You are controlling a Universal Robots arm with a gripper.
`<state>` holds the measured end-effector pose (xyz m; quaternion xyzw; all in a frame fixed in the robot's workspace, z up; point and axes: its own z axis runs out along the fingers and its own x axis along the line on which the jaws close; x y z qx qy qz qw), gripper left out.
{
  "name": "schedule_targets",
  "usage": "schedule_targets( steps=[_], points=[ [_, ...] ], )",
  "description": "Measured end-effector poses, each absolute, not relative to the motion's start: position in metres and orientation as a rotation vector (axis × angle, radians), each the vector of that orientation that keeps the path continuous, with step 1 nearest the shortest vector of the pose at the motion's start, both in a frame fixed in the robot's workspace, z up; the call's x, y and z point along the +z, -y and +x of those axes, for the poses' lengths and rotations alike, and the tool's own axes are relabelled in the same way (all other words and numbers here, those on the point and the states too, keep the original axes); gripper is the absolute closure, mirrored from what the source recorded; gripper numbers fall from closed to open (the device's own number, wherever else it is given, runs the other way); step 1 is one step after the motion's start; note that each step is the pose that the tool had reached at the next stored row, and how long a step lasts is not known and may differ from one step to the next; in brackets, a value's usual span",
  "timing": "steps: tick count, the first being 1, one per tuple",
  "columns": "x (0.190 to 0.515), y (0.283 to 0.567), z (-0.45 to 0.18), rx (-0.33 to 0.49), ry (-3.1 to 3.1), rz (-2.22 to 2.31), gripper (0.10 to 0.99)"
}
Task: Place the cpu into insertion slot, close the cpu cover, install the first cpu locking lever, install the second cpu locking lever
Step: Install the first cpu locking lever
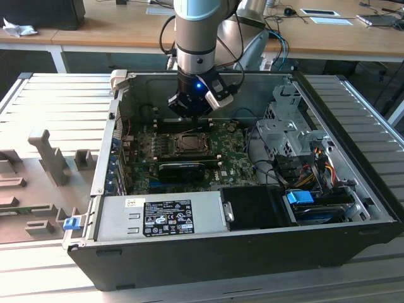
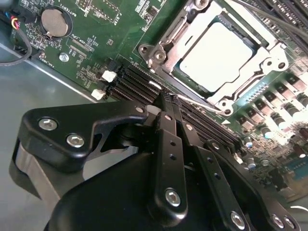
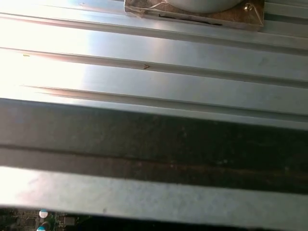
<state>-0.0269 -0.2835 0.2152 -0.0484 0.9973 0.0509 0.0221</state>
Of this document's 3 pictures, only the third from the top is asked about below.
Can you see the black and grey PC case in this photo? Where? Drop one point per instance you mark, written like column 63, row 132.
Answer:
column 144, row 144

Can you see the small silver capacitor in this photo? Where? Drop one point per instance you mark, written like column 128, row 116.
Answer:
column 42, row 227
column 43, row 213

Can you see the green motherboard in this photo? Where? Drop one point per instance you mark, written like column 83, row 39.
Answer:
column 26, row 219

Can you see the brass base plate bolt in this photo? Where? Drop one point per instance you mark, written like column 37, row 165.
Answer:
column 247, row 7

